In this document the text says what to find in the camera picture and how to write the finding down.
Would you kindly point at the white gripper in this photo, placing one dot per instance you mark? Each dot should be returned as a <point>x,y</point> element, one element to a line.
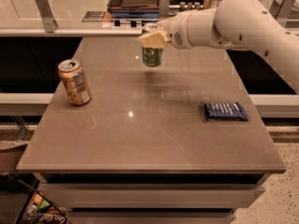
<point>175,32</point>

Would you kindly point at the green soda can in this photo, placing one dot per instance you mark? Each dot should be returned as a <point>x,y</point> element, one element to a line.
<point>151,57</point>

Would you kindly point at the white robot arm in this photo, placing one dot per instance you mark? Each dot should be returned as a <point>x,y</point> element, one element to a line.
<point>233,24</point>

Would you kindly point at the orange soda can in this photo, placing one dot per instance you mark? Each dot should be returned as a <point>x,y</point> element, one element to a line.
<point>75,82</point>

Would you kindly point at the blue snack packet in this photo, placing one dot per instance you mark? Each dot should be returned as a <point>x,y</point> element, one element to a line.
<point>225,111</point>

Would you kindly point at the grey table drawer unit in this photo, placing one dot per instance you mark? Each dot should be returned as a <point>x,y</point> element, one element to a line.
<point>95,203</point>

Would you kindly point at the snack bag box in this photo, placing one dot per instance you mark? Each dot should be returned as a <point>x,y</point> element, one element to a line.
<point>40,210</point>

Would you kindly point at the middle metal bracket post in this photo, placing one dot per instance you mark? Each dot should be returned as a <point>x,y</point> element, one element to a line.
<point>163,8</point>

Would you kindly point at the left metal bracket post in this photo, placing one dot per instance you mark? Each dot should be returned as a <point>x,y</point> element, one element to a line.
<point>49,23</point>

